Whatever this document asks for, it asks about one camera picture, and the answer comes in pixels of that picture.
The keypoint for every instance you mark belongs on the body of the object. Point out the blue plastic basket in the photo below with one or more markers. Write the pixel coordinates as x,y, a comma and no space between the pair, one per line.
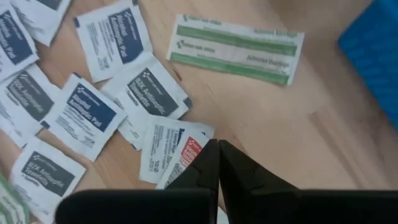
373,56

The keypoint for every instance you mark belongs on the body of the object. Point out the white packet red label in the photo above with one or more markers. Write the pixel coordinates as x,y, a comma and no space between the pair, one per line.
188,152

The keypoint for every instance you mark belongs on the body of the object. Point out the white packet grey label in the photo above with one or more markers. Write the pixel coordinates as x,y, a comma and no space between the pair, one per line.
28,96
43,21
46,174
149,93

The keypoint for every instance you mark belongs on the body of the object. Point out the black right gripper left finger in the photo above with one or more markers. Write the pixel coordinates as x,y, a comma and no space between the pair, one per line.
202,174

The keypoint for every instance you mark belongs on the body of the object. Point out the green striped bandage wrapper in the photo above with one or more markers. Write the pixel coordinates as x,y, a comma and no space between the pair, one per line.
9,205
236,49

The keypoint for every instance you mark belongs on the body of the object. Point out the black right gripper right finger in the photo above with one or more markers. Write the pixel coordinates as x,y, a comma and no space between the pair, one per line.
245,177

